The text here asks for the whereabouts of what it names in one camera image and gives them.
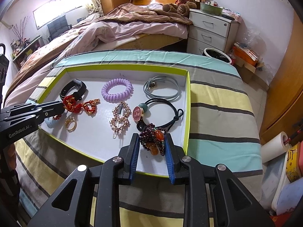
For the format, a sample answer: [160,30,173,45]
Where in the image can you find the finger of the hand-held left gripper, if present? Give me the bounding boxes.
[0,100,65,118]
[5,111,64,126]

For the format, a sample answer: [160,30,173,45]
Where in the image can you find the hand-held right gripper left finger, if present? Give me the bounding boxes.
[27,133,141,227]

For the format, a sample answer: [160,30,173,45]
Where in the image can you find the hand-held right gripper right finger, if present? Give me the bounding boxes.
[164,132,276,227]

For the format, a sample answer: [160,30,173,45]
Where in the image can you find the light blue spiral hair tie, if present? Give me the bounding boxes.
[45,115,62,128]

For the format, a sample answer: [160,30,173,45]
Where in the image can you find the red gold chain bracelet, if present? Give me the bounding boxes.
[62,96,101,117]

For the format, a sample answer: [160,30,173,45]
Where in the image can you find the gold ring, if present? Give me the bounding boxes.
[65,117,77,132]

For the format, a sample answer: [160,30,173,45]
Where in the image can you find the dark beaded bracelet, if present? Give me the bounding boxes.
[139,123,169,157]

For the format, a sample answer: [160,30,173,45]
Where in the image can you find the rhinestone gold hair clip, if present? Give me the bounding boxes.
[109,100,131,139]

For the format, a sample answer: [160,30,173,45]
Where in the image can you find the black hair tie pink charm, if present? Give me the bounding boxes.
[133,98,184,131]

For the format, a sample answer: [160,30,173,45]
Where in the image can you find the green cardboard box tray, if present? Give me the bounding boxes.
[38,65,191,178]

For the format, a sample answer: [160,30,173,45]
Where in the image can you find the purple spiral hair tie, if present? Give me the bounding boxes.
[102,78,133,103]

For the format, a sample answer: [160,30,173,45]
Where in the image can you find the person's left hand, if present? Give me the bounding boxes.
[0,144,17,171]

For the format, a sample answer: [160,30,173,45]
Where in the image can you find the black wristband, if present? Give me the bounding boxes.
[60,79,87,102]

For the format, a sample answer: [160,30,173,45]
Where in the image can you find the black stand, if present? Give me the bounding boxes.
[0,43,10,107]

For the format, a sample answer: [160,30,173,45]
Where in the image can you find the cluttered side shelf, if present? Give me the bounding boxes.
[11,35,43,70]

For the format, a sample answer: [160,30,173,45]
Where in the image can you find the dried branches in vase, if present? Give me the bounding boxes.
[9,16,31,43]

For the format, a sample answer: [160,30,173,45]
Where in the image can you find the dark office chair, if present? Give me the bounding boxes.
[47,15,73,43]

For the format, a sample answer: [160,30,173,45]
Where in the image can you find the bright window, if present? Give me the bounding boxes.
[33,0,90,30]

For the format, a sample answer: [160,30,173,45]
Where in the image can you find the grey cushion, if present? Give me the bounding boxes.
[260,161,288,210]

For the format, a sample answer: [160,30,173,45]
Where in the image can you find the pink and brown quilt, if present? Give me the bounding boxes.
[9,3,193,95]

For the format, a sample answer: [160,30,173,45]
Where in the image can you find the white paper roll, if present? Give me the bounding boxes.
[260,131,290,163]

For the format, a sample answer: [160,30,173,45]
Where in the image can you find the beige bed base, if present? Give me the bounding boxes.
[116,33,188,52]

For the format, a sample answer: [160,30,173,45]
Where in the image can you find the white trash bin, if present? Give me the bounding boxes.
[204,48,232,63]

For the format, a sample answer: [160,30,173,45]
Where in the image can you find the cardboard box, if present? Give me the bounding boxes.
[235,60,264,83]

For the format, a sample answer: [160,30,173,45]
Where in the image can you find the yellow box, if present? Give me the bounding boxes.
[285,144,303,182]

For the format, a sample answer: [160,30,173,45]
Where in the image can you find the wooden door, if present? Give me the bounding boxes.
[259,9,303,145]

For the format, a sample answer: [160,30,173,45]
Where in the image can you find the white drawer nightstand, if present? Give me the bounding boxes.
[187,9,242,56]

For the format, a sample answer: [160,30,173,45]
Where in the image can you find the brown teddy bear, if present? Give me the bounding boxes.
[162,0,199,17]

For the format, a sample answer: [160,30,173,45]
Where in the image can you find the green basin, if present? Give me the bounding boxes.
[200,1,224,15]

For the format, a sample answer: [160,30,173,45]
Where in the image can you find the grey cord hair tie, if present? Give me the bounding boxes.
[143,75,180,102]

